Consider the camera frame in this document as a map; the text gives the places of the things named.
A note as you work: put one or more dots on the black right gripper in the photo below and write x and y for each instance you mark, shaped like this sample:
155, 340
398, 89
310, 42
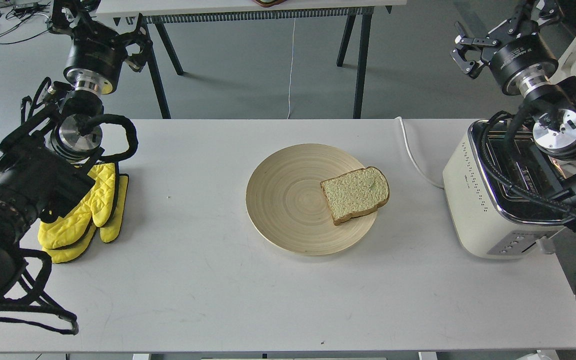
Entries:
518, 58

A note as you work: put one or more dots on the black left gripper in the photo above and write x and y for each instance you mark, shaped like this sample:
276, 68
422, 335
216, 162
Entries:
97, 51

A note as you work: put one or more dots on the slice of bread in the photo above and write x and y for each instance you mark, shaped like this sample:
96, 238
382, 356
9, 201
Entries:
355, 194

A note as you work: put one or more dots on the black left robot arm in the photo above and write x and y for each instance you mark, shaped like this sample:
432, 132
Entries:
45, 163

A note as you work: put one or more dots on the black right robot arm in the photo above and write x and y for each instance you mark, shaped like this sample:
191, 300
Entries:
510, 184

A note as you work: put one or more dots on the cream white toaster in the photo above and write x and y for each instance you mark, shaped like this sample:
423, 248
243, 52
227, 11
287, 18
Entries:
490, 222

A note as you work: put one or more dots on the background table black legs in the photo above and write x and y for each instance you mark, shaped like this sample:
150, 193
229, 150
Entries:
159, 13

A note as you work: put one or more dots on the yellow oven mitt upper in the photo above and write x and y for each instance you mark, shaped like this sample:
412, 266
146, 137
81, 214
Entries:
95, 208

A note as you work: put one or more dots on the yellow oven mitt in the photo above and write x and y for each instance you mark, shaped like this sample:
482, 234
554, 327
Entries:
95, 208
106, 233

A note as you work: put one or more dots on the brown object on back table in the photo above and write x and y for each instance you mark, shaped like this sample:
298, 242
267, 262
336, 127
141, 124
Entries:
268, 3

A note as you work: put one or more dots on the yellow oven mitt lower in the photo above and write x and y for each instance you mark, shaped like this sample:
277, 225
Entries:
106, 233

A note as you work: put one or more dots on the round wooden plate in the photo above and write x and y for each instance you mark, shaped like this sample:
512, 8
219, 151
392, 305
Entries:
286, 204

